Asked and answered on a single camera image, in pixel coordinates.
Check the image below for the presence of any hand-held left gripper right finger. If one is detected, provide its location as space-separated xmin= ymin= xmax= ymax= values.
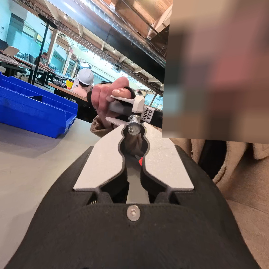
xmin=140 ymin=123 xmax=194 ymax=204

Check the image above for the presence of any steel hex bolt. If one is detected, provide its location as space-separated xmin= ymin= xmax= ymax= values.
xmin=127 ymin=121 xmax=142 ymax=136

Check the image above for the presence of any white hard hat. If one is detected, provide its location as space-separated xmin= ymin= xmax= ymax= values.
xmin=77 ymin=68 xmax=94 ymax=85

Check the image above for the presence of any blue plastic bin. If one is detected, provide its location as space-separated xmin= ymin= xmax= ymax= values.
xmin=0 ymin=71 xmax=78 ymax=139

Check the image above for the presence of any person's right hand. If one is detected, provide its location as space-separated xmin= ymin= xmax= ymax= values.
xmin=91 ymin=77 xmax=137 ymax=126

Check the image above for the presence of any person's tan sweater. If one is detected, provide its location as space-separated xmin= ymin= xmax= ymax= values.
xmin=174 ymin=138 xmax=269 ymax=269

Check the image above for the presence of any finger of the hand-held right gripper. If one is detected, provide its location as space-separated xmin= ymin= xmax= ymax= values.
xmin=132 ymin=96 xmax=145 ymax=114

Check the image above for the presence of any wooden office desk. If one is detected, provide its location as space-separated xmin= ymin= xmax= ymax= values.
xmin=0 ymin=50 xmax=55 ymax=84

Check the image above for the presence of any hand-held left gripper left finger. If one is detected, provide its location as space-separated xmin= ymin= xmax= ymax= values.
xmin=73 ymin=125 xmax=129 ymax=204

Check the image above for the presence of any wooden table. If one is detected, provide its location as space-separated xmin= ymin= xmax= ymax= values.
xmin=48 ymin=82 xmax=91 ymax=105

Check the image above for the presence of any pink mannequin bust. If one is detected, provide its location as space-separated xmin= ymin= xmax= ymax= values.
xmin=72 ymin=81 xmax=94 ymax=97

